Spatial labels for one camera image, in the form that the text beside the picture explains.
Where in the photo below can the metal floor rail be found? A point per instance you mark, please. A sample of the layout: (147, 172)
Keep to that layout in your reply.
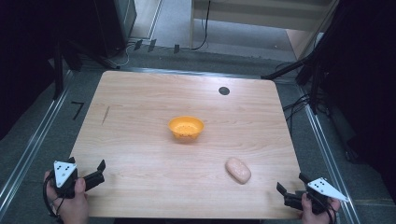
(330, 161)
(34, 146)

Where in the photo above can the person's left hand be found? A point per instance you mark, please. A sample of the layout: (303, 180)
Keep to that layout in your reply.
(73, 207)

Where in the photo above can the black metal stand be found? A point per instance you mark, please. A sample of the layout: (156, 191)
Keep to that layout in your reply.
(58, 68)
(313, 71)

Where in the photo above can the black round table grommet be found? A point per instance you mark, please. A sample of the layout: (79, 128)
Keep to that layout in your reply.
(224, 90)

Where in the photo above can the orange perforated plastic bowl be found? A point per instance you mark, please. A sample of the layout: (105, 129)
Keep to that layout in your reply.
(186, 127)

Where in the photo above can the beige wooden furniture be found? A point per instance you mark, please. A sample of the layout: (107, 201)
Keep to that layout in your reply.
(261, 14)

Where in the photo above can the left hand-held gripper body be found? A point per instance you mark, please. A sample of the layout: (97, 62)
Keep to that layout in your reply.
(65, 174)

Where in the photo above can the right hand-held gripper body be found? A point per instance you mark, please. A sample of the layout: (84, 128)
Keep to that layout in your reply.
(322, 190)

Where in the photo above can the person's right hand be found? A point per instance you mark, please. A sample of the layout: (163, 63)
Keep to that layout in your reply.
(314, 216)

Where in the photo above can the dark cabinet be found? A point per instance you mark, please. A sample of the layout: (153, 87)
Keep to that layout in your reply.
(115, 25)

